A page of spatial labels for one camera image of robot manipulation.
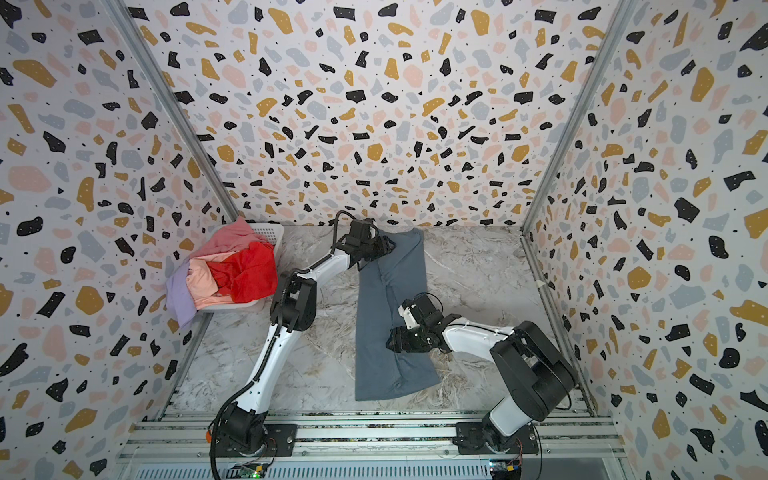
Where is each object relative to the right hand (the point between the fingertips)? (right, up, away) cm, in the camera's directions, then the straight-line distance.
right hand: (388, 342), depth 87 cm
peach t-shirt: (-52, +18, -3) cm, 55 cm away
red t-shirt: (-42, +20, +3) cm, 47 cm away
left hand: (+1, +31, +23) cm, 38 cm away
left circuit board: (-31, -25, -17) cm, 44 cm away
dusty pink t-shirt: (-56, +31, +17) cm, 66 cm away
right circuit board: (+29, -26, -15) cm, 42 cm away
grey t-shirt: (-2, +16, +16) cm, 23 cm away
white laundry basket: (-44, +33, +23) cm, 60 cm away
